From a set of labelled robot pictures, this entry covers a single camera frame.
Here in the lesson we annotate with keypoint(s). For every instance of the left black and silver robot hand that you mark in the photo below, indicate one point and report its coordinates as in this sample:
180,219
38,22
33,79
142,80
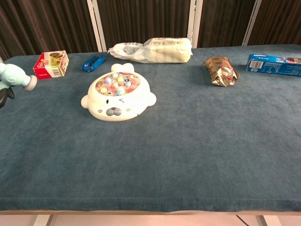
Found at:
4,94

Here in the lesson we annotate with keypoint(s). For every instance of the light blue toy hammer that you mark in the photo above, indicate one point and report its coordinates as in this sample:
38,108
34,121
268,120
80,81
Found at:
14,74

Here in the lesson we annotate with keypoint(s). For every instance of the white whack-a-mole toy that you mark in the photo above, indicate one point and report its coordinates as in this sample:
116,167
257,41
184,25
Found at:
117,103

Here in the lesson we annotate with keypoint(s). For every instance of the red cookie box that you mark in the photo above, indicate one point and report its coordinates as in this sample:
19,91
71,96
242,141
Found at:
50,64

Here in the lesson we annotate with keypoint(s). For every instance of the white plastic bread bag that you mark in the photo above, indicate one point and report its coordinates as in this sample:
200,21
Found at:
160,51

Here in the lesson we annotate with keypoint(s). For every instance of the blue table cloth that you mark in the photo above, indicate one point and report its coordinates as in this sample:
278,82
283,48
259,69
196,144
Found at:
164,153

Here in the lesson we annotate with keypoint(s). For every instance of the gold foil snack package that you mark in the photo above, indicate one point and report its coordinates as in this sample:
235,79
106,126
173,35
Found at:
221,70

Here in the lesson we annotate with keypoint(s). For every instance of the blue Oreo cookie box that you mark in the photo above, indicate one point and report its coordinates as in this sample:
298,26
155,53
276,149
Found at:
272,67

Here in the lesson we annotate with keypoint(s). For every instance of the white partition post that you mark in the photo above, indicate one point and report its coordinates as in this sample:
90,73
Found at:
252,23
97,26
195,23

